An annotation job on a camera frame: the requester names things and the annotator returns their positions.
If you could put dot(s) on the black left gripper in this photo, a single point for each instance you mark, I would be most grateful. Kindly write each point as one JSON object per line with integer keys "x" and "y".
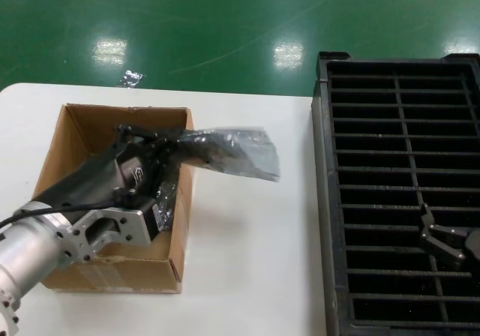
{"x": 131, "y": 163}

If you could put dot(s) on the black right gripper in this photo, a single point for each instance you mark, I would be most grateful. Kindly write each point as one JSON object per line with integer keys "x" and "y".
{"x": 474, "y": 246}

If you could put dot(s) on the silver antistatic bag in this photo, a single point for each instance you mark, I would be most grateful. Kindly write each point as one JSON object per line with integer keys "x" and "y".
{"x": 255, "y": 152}

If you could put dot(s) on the graphics card in antistatic bag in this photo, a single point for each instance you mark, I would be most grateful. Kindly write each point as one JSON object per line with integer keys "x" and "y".
{"x": 167, "y": 201}

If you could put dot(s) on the brown cardboard box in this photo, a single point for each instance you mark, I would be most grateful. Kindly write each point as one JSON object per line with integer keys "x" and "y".
{"x": 93, "y": 126}

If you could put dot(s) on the black slotted plastic container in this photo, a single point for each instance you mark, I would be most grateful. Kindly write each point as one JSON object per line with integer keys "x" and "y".
{"x": 322, "y": 163}

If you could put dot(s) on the crumpled foil scrap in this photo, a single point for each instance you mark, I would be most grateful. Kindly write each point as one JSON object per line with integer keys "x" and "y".
{"x": 131, "y": 78}

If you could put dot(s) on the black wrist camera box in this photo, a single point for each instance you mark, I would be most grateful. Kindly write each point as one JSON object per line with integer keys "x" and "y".
{"x": 153, "y": 219}

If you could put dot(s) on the silver camera mount bracket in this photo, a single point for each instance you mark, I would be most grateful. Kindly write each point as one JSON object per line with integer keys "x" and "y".
{"x": 127, "y": 231}

